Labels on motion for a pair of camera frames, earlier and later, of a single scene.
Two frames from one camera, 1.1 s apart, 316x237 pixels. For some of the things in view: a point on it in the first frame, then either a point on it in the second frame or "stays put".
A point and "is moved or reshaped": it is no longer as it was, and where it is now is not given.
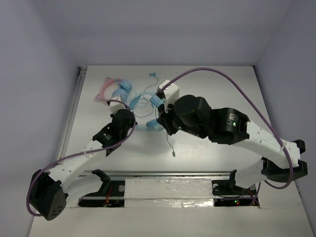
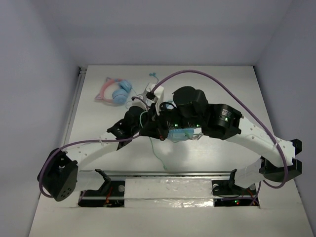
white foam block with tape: [168, 192] stays put
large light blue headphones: [153, 125] is moved or reshaped
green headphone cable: [174, 153] to [186, 132]
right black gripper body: [172, 122] to [160, 122]
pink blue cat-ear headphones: [125, 87] stays put
